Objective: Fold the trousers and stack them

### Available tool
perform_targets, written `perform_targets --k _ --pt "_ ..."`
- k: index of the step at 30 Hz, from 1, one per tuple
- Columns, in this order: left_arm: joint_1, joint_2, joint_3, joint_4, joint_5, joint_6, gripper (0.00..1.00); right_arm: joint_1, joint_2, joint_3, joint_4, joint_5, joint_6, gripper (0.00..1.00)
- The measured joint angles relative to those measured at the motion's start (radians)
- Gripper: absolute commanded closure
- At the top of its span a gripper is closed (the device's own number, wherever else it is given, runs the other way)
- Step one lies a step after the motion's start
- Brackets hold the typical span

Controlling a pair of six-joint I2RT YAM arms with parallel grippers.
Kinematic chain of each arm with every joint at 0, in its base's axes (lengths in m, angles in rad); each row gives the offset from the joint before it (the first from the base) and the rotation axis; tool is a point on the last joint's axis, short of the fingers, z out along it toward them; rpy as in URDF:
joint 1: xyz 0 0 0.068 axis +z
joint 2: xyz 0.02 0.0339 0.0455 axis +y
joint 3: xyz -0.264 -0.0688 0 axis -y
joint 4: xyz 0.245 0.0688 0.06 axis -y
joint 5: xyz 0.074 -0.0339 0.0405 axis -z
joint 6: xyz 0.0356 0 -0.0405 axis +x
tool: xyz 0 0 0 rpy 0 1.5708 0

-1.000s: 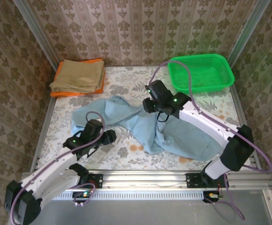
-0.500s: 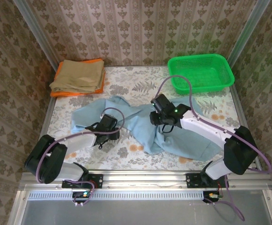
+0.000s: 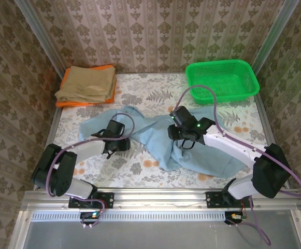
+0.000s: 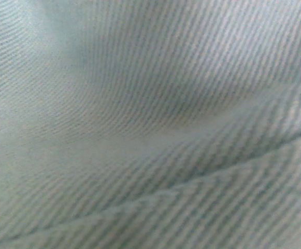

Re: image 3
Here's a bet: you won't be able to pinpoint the light blue trousers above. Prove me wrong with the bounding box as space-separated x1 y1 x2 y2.
78 105 252 179

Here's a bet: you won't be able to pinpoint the folded orange trousers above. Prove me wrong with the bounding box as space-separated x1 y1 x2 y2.
55 64 117 108

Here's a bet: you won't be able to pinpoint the green plastic basket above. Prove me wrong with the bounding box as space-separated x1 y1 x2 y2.
185 59 260 105

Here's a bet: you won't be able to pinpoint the floral patterned table cover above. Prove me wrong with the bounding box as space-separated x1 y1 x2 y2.
40 72 282 189

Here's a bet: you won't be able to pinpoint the black power connector block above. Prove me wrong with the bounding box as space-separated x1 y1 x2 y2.
224 211 247 225
79 211 102 224

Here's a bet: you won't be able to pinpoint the grey metal sheet panel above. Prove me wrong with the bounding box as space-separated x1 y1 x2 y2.
9 210 301 249

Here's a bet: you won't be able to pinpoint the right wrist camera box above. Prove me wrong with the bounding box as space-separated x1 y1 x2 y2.
169 105 190 126

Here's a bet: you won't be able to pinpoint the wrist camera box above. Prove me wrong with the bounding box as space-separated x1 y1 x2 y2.
169 105 190 126
105 119 126 137

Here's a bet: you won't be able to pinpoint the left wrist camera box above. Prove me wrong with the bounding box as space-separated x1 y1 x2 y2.
105 119 126 137

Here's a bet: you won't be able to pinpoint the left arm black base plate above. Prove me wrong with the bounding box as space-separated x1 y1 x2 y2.
68 192 114 209

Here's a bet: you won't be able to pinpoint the aluminium table side rail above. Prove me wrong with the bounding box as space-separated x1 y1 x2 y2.
33 106 63 191
253 93 291 189

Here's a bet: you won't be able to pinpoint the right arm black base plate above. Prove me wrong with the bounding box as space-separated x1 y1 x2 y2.
205 191 254 209

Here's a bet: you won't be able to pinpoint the slotted grey cable duct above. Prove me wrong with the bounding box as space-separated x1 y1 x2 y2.
30 210 227 223

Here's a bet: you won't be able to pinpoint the aluminium corner post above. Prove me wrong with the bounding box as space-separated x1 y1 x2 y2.
253 0 300 71
13 0 64 78

